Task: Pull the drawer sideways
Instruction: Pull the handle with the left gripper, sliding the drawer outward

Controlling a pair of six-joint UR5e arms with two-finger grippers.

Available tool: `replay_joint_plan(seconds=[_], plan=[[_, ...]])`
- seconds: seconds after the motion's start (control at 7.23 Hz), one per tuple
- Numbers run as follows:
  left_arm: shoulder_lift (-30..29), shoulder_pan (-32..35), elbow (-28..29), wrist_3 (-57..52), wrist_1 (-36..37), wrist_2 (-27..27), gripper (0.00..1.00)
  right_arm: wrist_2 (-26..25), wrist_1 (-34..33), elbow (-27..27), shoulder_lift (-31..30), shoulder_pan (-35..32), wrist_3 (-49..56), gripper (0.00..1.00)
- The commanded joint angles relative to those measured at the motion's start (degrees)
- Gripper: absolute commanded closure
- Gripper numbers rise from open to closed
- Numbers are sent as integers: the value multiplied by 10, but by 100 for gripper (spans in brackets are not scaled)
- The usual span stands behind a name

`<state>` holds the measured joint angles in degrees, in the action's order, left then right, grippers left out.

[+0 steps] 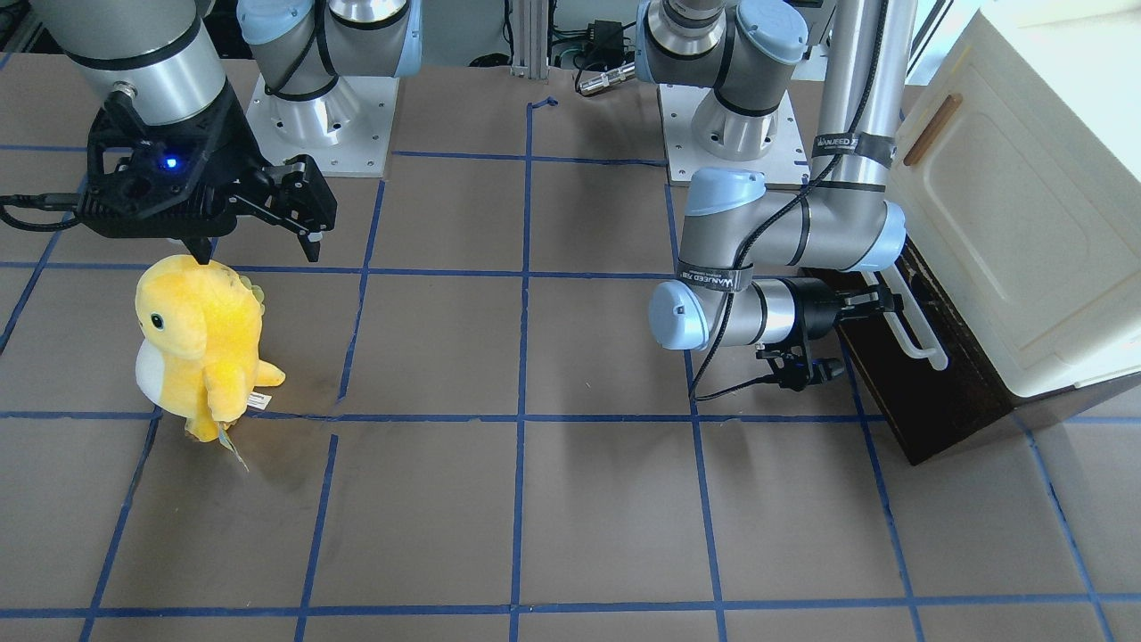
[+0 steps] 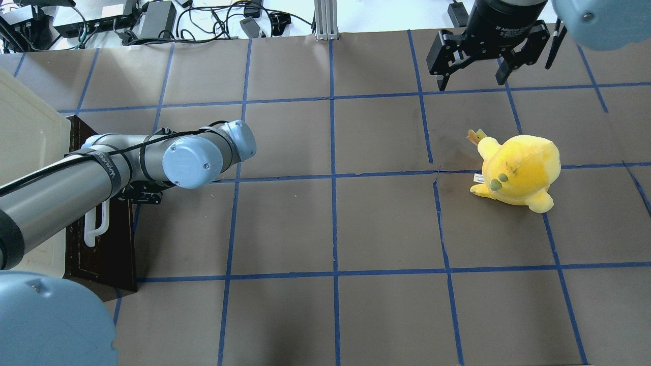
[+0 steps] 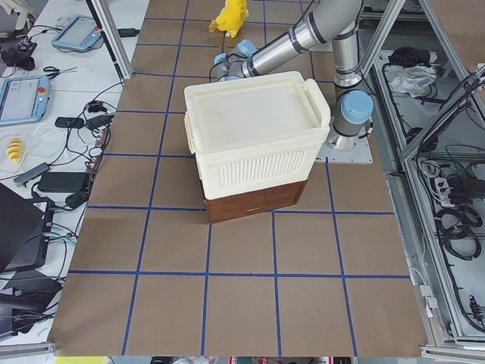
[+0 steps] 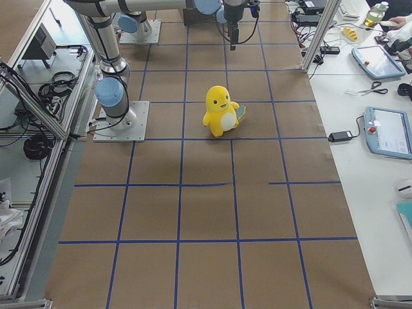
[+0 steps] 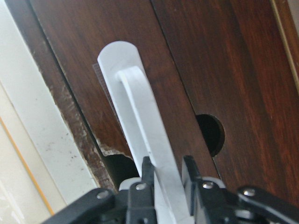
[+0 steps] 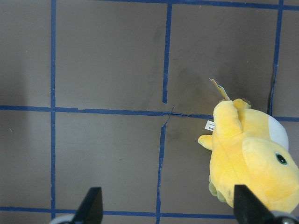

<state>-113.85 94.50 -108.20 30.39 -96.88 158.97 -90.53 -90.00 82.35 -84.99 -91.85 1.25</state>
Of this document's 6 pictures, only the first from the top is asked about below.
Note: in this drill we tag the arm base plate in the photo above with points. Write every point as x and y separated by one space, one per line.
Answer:
347 131
699 132

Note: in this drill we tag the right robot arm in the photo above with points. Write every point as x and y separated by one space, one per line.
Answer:
162 55

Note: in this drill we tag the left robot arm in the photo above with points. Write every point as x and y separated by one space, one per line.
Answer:
744 53

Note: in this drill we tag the dark wooden drawer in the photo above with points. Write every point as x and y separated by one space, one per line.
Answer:
939 339

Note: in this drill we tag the dark wooden drawer cabinet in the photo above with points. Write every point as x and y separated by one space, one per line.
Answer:
1070 392

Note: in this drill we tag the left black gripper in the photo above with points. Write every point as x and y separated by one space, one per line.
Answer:
815 311

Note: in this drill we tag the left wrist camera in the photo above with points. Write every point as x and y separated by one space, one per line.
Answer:
796 371

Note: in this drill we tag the yellow plush dinosaur toy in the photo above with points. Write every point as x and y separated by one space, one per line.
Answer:
200 356

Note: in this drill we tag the white plastic storage box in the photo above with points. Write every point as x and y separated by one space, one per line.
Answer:
1025 203

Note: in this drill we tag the aluminium frame post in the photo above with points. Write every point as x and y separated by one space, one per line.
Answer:
529 23

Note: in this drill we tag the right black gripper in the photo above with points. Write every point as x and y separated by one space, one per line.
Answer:
233 135

